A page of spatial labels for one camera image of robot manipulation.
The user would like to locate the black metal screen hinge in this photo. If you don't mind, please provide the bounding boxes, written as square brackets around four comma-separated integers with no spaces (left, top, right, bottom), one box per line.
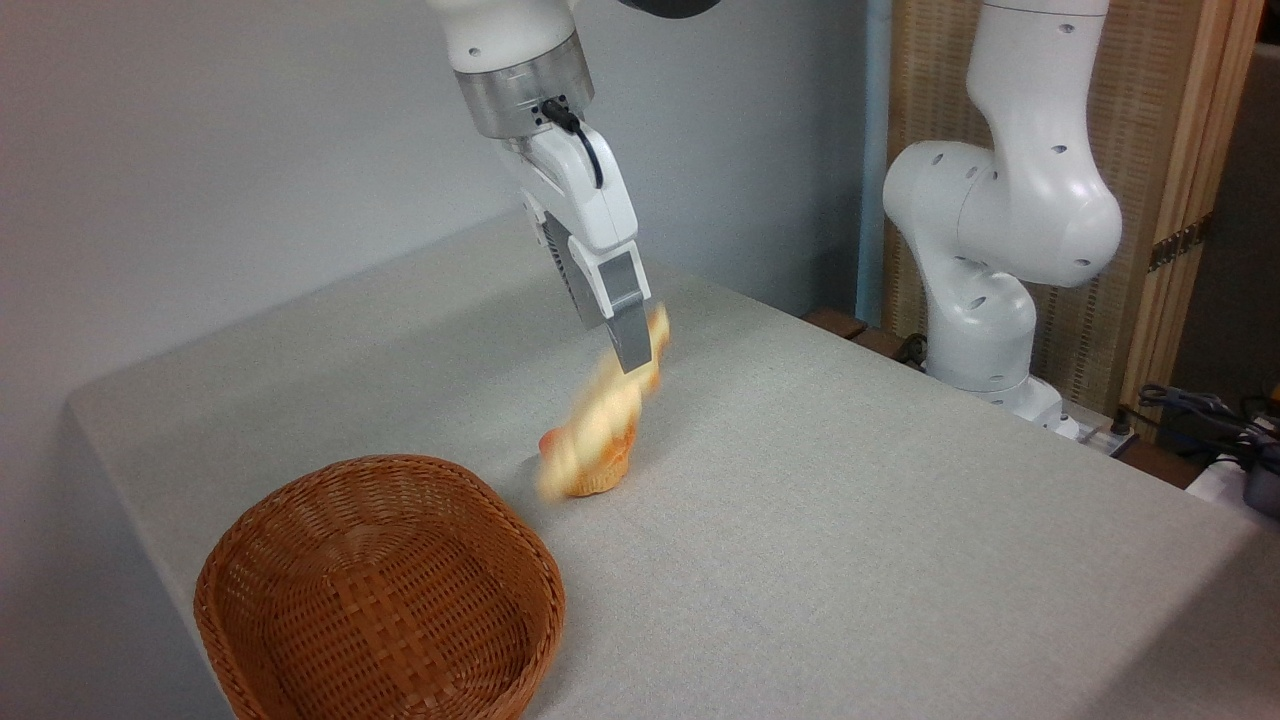
[1147,213,1215,274]

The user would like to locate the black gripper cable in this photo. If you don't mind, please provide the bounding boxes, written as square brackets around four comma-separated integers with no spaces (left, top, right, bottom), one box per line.
[539,97,607,191]

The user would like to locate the round orange bread bun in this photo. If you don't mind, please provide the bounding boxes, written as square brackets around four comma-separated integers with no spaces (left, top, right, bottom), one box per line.
[538,420,637,499]

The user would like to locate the long braided bread loaf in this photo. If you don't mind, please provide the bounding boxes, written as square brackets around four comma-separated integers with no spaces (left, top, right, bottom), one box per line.
[533,303,672,503]

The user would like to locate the brown wooden base board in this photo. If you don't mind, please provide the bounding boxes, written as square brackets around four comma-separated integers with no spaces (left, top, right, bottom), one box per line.
[802,307,933,373]

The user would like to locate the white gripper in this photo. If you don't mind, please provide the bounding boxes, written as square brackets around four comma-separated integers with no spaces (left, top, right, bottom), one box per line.
[498,118,657,376]

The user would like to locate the black cable bundle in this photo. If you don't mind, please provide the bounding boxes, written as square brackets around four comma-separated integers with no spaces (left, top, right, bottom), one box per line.
[1136,383,1280,453]

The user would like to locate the brown wicker basket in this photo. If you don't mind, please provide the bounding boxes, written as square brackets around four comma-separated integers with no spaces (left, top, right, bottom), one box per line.
[193,454,568,720]

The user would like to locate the light blue vertical pipe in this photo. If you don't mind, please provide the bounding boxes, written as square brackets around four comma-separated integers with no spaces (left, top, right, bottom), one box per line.
[854,0,894,327]

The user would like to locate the wooden rattan folding screen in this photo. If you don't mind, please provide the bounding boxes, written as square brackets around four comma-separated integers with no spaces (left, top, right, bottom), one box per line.
[884,0,1267,442]

